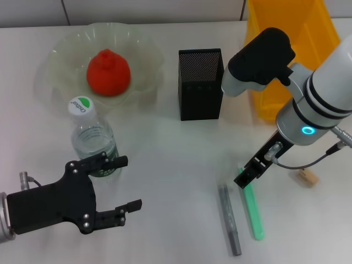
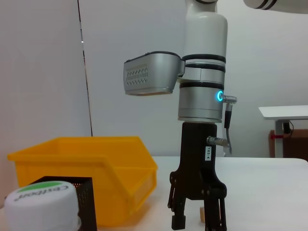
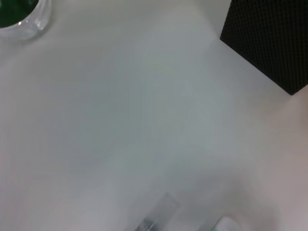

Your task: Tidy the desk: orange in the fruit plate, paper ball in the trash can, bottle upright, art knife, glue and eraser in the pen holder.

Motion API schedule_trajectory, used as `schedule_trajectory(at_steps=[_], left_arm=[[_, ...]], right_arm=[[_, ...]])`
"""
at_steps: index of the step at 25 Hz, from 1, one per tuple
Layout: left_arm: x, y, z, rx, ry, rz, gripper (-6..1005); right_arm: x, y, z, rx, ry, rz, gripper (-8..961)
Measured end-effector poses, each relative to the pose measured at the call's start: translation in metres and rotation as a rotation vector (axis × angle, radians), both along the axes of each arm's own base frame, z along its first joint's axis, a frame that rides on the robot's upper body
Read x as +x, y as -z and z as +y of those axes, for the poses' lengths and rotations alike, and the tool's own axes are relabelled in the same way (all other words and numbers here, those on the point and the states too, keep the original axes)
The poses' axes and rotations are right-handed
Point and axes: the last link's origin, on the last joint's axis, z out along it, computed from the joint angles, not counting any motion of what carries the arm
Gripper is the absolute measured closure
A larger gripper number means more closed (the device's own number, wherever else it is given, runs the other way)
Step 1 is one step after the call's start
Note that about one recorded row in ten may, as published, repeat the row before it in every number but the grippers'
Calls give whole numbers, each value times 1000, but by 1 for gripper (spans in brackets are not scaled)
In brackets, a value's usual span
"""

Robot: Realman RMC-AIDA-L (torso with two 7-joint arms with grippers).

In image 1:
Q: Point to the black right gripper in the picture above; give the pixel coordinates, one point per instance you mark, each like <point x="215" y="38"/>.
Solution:
<point x="270" y="138"/>

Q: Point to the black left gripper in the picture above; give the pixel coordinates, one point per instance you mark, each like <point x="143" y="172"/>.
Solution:
<point x="55" y="206"/>

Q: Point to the green pen with white clip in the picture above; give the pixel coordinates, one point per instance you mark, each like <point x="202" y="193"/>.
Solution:
<point x="254" y="217"/>

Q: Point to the grey glitter pen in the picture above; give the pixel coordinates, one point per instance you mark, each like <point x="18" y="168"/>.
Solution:
<point x="229" y="220"/>

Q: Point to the small tan wooden block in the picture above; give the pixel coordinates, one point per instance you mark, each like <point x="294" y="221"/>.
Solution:
<point x="306" y="178"/>

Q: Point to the clear water bottle green label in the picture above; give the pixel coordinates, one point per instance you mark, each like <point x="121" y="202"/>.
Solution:
<point x="90" y="137"/>

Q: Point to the orange fruit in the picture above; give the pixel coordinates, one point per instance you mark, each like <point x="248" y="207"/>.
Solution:
<point x="108" y="77"/>

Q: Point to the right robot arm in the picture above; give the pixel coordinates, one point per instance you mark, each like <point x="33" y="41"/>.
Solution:
<point x="324" y="90"/>

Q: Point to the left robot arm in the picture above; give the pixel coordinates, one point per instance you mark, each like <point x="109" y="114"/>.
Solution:
<point x="3" y="220"/>

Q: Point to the black mesh pen holder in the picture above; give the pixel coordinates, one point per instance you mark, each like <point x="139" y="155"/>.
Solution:
<point x="200" y="101"/>

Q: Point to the clear glass bowl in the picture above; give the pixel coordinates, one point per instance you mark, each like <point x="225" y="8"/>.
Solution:
<point x="68" y="55"/>

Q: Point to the yellow plastic storage bin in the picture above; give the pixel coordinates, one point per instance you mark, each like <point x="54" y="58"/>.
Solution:
<point x="316" y="27"/>

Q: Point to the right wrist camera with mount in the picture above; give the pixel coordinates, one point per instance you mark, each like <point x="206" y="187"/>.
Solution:
<point x="261" y="55"/>

